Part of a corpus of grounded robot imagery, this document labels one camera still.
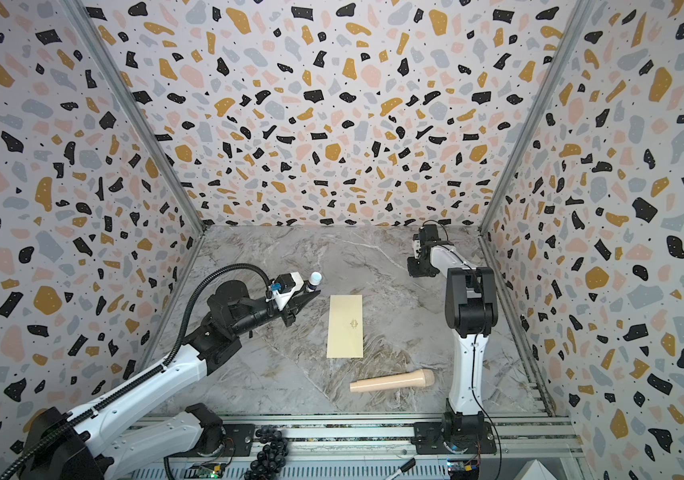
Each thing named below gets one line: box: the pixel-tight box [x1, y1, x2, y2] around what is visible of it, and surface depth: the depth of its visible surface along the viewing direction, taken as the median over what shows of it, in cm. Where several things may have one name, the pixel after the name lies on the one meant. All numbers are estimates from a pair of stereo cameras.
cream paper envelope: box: [326, 294, 364, 359], surface depth 97 cm
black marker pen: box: [384, 458, 416, 480], surface depth 72 cm
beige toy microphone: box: [350, 369, 435, 393], surface depth 83 cm
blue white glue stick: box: [309, 271, 323, 286], surface depth 67 cm
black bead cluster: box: [244, 426, 289, 480], surface depth 70 cm
